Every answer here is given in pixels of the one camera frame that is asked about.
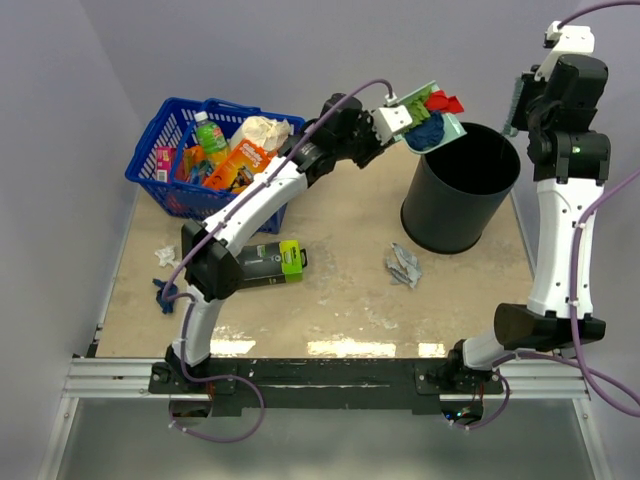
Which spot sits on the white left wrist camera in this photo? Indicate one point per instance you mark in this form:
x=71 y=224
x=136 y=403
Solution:
x=390 y=122

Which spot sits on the green paper scrap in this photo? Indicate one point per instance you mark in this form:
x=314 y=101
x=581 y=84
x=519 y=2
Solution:
x=415 y=104

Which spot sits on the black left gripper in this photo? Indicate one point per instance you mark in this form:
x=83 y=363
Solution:
x=377 y=148

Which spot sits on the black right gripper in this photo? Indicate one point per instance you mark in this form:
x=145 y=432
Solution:
x=531 y=85

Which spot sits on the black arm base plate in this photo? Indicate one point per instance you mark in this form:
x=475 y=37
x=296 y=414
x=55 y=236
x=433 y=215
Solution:
x=324 y=383

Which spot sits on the teal hand brush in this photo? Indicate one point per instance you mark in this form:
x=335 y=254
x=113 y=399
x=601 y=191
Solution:
x=508 y=130

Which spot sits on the green black razor box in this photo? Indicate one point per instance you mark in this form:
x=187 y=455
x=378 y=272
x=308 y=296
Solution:
x=272 y=263

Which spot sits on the blue plastic shopping basket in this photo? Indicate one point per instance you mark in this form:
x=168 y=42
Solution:
x=173 y=126

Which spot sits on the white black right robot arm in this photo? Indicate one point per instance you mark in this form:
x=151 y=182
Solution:
x=571 y=165

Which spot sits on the teal plastic dustpan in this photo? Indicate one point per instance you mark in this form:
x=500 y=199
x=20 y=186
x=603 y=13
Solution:
x=452 y=126

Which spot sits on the green drink bottle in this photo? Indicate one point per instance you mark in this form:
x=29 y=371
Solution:
x=210 y=137

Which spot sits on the dark round trash bin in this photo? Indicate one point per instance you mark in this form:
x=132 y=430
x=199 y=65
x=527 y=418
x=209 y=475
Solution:
x=457 y=189

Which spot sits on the colourful snack packet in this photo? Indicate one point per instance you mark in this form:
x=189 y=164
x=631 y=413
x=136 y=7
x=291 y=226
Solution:
x=195 y=166

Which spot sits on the grey paper scrap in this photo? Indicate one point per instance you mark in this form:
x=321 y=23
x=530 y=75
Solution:
x=403 y=266

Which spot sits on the white crumpled paper scrap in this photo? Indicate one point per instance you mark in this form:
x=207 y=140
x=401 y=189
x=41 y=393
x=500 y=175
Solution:
x=167 y=256

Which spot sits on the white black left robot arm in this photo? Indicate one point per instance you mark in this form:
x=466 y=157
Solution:
x=344 y=131

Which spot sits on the aluminium table frame rail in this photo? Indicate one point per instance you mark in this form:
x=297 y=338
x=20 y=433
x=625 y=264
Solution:
x=128 y=378

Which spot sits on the dark blue paper scrap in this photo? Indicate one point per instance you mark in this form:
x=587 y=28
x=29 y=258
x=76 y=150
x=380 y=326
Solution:
x=165 y=302

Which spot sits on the pink small box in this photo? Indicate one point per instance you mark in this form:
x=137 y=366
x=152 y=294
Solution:
x=164 y=161

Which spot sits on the orange razor package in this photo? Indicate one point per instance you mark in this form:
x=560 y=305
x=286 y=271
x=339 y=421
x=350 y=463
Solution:
x=238 y=171

